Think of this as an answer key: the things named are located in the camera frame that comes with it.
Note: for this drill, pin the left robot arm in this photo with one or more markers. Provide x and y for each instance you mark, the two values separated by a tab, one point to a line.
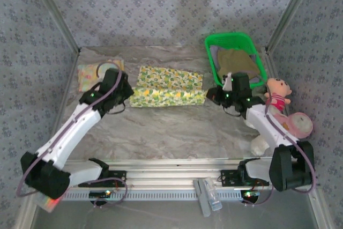
69	135

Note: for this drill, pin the circuit board with lights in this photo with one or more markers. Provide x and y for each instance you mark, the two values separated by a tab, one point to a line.
99	193
250	193

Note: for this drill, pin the green plastic basket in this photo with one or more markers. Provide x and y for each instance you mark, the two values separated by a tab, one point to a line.
230	38

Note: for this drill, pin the pastel pink flower skirt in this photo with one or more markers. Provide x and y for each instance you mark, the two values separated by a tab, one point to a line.
87	76

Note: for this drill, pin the aluminium corner post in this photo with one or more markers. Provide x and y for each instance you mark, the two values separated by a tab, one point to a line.
55	11
290	11

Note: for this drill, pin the grey plastic clamp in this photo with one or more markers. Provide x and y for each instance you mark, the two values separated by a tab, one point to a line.
204	207

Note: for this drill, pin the green yellow leaf print skirt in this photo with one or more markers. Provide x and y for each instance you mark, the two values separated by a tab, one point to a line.
166	87

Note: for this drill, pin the white plush in pink outfit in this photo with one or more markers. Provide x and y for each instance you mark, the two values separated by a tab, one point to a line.
300	125

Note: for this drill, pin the aluminium rail frame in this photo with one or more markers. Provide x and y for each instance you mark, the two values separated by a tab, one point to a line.
174	170

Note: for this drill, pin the grey purple skirt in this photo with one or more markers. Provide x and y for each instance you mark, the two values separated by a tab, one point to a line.
213	54

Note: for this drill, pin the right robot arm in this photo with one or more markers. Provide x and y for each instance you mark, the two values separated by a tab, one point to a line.
289	167

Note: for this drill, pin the rainbow marker pack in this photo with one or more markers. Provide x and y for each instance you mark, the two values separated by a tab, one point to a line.
48	204

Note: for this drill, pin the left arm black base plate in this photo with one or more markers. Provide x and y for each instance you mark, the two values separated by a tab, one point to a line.
122	175

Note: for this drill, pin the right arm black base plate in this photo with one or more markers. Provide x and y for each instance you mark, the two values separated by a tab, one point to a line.
230	183

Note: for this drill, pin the doll in pink striped shirt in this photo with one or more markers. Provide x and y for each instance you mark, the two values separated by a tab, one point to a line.
278	88

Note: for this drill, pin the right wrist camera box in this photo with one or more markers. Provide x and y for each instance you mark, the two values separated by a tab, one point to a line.
227	82

